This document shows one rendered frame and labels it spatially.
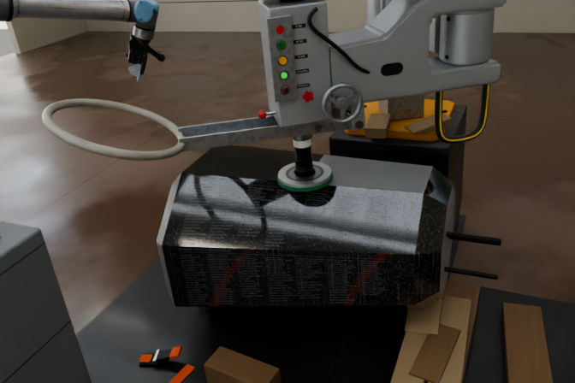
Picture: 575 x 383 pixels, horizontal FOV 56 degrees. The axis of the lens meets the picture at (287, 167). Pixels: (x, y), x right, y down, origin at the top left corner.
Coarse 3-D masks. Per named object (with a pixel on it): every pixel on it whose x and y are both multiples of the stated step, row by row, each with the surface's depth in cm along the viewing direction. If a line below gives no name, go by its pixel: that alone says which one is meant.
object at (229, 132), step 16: (336, 112) 212; (192, 128) 202; (208, 128) 204; (224, 128) 205; (240, 128) 206; (256, 128) 196; (272, 128) 197; (288, 128) 199; (304, 128) 200; (320, 128) 200; (336, 128) 203; (192, 144) 193; (208, 144) 195; (224, 144) 196
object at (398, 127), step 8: (368, 104) 302; (376, 104) 301; (424, 104) 294; (432, 104) 293; (448, 104) 291; (368, 112) 291; (376, 112) 290; (424, 112) 284; (432, 112) 283; (448, 112) 281; (400, 120) 277; (408, 120) 276; (416, 120) 275; (392, 128) 268; (400, 128) 267; (392, 136) 266; (400, 136) 265; (408, 136) 263; (416, 136) 261; (424, 136) 260; (432, 136) 258
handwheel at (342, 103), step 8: (336, 88) 185; (352, 88) 186; (328, 96) 185; (352, 96) 188; (360, 96) 188; (336, 104) 188; (344, 104) 187; (360, 104) 189; (344, 112) 190; (328, 120) 190; (336, 120) 190; (344, 120) 191; (352, 120) 191
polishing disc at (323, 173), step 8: (288, 168) 219; (320, 168) 216; (328, 168) 216; (280, 176) 213; (288, 176) 212; (296, 176) 212; (312, 176) 211; (320, 176) 210; (328, 176) 209; (288, 184) 207; (296, 184) 206; (304, 184) 205; (312, 184) 205; (320, 184) 206
